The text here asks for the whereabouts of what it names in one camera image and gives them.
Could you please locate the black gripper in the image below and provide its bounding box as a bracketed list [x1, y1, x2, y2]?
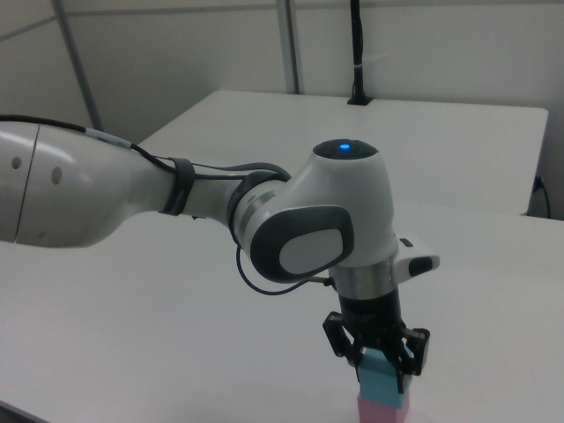
[322, 289, 431, 395]

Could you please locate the blue cube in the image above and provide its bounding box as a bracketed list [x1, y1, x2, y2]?
[357, 347, 413, 409]

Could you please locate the pink cube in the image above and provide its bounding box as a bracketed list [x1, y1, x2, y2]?
[355, 393, 413, 423]

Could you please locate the white side table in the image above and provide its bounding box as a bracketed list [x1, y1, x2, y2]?
[135, 89, 549, 217]

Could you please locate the black pole with base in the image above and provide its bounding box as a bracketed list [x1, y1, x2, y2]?
[346, 0, 375, 107]

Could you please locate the black wall cable with plug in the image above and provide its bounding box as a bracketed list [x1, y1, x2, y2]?
[532, 175, 553, 219]

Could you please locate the black cable strap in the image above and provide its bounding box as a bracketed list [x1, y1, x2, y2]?
[157, 156, 198, 218]

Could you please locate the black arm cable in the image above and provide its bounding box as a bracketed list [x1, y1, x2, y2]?
[0, 114, 332, 296]

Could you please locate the vertical metal frame post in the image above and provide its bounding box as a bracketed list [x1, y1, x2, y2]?
[277, 0, 306, 95]

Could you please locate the slanted metal frame post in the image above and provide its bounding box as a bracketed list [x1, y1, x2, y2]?
[49, 0, 105, 132]

